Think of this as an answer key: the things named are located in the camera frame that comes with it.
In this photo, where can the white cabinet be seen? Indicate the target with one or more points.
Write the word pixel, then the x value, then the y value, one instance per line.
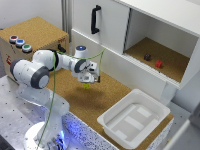
pixel 160 40

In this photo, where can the green button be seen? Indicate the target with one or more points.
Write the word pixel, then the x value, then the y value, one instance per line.
pixel 26 47

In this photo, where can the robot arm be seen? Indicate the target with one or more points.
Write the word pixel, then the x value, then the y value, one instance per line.
pixel 31 74

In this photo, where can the purple block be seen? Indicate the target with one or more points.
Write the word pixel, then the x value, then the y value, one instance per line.
pixel 147 57

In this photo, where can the yellow block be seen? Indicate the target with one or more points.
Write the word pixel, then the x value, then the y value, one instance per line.
pixel 86 85

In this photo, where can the white plastic box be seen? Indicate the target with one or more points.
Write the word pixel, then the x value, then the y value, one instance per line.
pixel 134 118

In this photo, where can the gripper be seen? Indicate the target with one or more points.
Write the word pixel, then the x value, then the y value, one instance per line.
pixel 87 76

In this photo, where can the white sliding door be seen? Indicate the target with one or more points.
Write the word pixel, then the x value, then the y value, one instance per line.
pixel 106 25

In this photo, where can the wooden drawer box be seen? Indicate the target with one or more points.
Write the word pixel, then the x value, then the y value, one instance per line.
pixel 30 36

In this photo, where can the blue button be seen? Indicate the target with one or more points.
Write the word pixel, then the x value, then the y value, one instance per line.
pixel 20 42

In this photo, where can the red button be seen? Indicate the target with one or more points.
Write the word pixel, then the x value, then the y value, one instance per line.
pixel 13 38

